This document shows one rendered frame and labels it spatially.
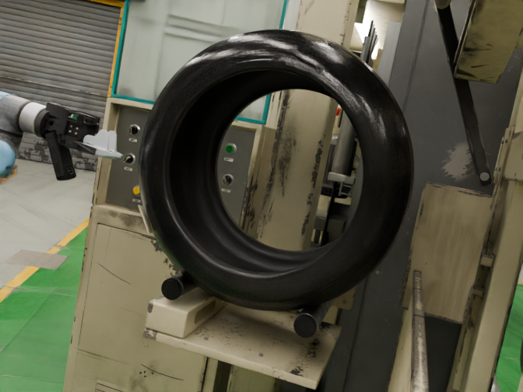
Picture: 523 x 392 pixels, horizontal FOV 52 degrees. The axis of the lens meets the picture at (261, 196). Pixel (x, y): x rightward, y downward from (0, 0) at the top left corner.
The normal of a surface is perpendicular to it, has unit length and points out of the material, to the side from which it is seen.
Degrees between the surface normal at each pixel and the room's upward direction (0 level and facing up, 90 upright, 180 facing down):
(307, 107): 90
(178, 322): 90
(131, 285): 90
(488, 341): 90
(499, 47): 162
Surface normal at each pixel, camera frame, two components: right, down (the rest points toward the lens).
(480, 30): -0.26, 0.95
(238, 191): -0.27, 0.06
